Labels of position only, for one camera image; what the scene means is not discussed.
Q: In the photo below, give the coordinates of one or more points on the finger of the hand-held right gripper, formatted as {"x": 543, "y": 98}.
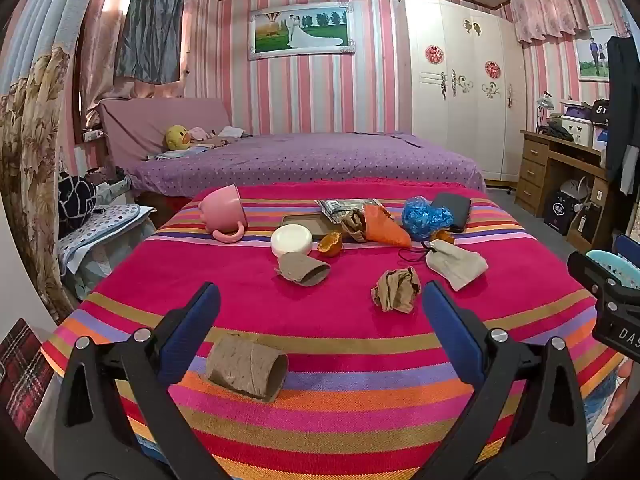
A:
{"x": 629, "y": 247}
{"x": 590, "y": 272}

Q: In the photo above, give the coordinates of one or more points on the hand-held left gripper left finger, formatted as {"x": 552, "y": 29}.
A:
{"x": 192, "y": 330}

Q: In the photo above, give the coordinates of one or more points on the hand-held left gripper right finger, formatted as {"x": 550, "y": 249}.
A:
{"x": 447, "y": 330}

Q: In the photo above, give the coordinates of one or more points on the light blue plastic basket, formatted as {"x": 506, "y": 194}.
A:
{"x": 607, "y": 264}

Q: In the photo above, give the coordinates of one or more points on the brown paper ball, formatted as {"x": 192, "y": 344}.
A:
{"x": 397, "y": 290}

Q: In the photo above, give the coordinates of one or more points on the round cardboard tube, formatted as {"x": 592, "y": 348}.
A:
{"x": 245, "y": 367}

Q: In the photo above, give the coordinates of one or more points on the orange peel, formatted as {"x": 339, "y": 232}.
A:
{"x": 444, "y": 236}
{"x": 331, "y": 245}

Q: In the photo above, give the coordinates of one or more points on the blue plastic bag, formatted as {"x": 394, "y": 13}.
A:
{"x": 425, "y": 217}

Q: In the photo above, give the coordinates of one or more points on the orange paper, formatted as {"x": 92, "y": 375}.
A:
{"x": 385, "y": 227}

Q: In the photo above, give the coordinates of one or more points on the white round soap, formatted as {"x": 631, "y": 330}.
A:
{"x": 291, "y": 240}

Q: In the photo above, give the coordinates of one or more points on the brown paper bag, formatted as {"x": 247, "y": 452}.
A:
{"x": 354, "y": 226}

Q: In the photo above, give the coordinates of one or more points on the printed snack wrapper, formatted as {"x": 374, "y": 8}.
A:
{"x": 340, "y": 208}

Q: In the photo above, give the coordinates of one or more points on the person's right forearm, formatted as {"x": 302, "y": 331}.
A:
{"x": 617, "y": 402}

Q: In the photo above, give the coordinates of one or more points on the black box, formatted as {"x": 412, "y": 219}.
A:
{"x": 557, "y": 212}

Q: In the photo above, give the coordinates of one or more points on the white round appliance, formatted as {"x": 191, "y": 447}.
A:
{"x": 575, "y": 191}

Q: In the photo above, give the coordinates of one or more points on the wooden desk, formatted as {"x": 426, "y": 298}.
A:
{"x": 535, "y": 170}

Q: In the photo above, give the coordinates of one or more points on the black zip case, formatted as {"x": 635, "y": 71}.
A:
{"x": 455, "y": 207}

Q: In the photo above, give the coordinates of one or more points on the pink striped blanket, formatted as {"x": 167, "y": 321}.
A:
{"x": 325, "y": 320}

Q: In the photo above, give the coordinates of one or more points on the pink mug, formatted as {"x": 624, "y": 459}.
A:
{"x": 220, "y": 210}

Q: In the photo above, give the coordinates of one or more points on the white storage box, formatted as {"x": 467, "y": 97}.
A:
{"x": 577, "y": 130}

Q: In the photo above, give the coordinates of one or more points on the dark clothes on desk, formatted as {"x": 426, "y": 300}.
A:
{"x": 557, "y": 132}

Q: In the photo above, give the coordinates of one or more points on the black hanging clothes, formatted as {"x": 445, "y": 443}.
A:
{"x": 622, "y": 110}

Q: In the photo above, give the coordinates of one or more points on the black cap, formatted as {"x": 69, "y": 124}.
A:
{"x": 600, "y": 112}

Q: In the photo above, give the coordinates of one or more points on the polka dot cushion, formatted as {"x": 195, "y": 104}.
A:
{"x": 105, "y": 222}

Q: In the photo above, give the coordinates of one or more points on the brown cardboard tray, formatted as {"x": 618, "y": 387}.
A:
{"x": 302, "y": 221}

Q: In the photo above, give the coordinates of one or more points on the desk lamp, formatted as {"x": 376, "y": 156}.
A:
{"x": 544, "y": 104}

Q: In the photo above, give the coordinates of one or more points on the black white patterned bag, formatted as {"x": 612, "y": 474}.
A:
{"x": 75, "y": 200}

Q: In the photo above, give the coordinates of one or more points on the red plaid bag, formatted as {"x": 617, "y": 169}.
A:
{"x": 22, "y": 375}

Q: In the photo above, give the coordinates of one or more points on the yellow duck plush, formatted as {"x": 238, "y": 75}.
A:
{"x": 177, "y": 137}

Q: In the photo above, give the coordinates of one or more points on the small framed photo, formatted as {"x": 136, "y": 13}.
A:
{"x": 592, "y": 55}

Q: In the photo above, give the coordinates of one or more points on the pink plush toy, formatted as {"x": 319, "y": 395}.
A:
{"x": 199, "y": 133}

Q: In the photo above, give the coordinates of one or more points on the white wardrobe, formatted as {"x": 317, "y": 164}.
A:
{"x": 460, "y": 125}

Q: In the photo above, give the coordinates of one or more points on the folded clothes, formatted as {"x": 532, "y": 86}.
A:
{"x": 230, "y": 132}

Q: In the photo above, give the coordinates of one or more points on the bed with purple dotted cover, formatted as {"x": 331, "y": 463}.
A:
{"x": 310, "y": 160}

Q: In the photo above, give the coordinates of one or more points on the mauve covered headboard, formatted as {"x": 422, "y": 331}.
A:
{"x": 145, "y": 125}

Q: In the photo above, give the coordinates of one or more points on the white power strip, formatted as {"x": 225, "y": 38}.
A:
{"x": 92, "y": 135}

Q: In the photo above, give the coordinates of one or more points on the pink short curtain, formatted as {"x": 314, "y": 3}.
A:
{"x": 547, "y": 7}

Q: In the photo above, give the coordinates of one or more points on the brown floral curtain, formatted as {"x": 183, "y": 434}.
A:
{"x": 30, "y": 135}

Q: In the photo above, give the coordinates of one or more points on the grey window curtain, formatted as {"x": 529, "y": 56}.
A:
{"x": 150, "y": 25}

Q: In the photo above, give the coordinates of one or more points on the pink window curtain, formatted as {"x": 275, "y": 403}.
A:
{"x": 100, "y": 35}

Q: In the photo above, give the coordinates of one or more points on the framed wedding photo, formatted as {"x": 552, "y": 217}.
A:
{"x": 300, "y": 30}

